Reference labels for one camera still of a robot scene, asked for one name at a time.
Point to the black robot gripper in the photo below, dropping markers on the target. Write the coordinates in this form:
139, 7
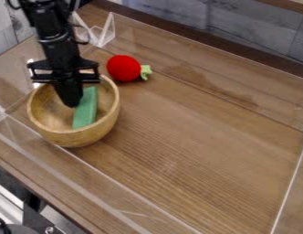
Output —
62, 65

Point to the green rectangular block stick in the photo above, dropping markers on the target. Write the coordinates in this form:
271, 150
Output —
85, 112

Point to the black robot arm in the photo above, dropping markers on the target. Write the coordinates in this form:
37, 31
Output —
49, 18

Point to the brown wooden bowl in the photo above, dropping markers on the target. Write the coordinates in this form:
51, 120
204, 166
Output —
53, 118

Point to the red plush radish toy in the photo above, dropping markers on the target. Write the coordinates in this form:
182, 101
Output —
125, 69

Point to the black stand under table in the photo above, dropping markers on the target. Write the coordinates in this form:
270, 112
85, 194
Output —
21, 220

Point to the clear acrylic corner bracket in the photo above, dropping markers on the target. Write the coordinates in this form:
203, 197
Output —
95, 35

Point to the clear acrylic tray wall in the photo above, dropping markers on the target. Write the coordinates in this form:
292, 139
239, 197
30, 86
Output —
121, 186

